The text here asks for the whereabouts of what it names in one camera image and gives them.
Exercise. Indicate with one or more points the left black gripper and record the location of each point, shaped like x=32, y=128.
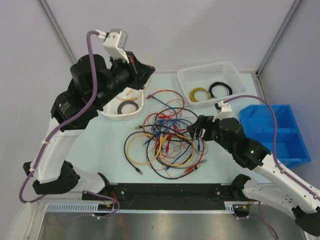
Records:
x=139, y=72

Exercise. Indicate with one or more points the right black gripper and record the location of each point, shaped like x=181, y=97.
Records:
x=202, y=122

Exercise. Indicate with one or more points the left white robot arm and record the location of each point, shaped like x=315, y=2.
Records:
x=90, y=89

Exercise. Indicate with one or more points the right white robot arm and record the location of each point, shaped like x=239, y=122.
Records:
x=293, y=196

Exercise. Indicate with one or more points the left white perforated basket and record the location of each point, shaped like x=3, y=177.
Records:
x=126, y=105

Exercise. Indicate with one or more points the white perforated basket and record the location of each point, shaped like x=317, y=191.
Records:
x=207, y=84
x=126, y=105

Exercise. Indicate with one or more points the right white perforated basket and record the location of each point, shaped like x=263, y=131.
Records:
x=207, y=84

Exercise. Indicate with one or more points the blue plastic divided bin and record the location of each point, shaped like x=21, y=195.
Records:
x=258, y=124

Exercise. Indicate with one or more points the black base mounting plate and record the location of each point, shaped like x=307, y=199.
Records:
x=173, y=196

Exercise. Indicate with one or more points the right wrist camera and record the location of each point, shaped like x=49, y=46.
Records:
x=223, y=110

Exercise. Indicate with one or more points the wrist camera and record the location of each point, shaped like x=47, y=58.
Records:
x=223, y=110
x=114, y=43

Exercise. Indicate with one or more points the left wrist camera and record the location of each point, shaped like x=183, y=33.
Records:
x=114, y=43

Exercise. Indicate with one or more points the white slotted cable duct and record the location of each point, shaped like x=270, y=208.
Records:
x=100, y=208

